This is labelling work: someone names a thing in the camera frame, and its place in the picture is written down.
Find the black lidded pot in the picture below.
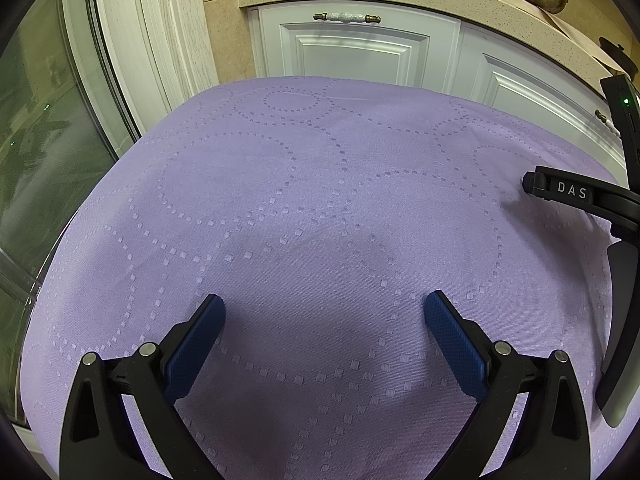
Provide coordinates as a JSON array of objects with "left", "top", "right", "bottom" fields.
[{"left": 600, "top": 37, "right": 636, "bottom": 73}]

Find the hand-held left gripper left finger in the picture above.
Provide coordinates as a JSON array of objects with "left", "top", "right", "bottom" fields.
[{"left": 59, "top": 292, "right": 227, "bottom": 480}]

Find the glass sliding door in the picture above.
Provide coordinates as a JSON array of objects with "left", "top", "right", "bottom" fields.
[{"left": 0, "top": 0, "right": 141, "bottom": 411}]

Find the purple tablecloth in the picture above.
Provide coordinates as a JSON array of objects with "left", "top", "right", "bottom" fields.
[{"left": 20, "top": 76, "right": 626, "bottom": 480}]

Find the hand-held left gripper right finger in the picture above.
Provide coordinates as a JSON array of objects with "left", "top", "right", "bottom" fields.
[{"left": 424, "top": 289, "right": 593, "bottom": 480}]

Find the brass white cabinet handle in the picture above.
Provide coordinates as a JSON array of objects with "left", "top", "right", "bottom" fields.
[
  {"left": 313, "top": 11, "right": 382, "bottom": 24},
  {"left": 595, "top": 109, "right": 626, "bottom": 136}
]

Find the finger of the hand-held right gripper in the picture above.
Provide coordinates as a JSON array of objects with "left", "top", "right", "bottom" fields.
[{"left": 522, "top": 166, "right": 556, "bottom": 203}]

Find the white door frame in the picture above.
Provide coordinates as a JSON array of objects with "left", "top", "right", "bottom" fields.
[{"left": 90, "top": 0, "right": 221, "bottom": 141}]

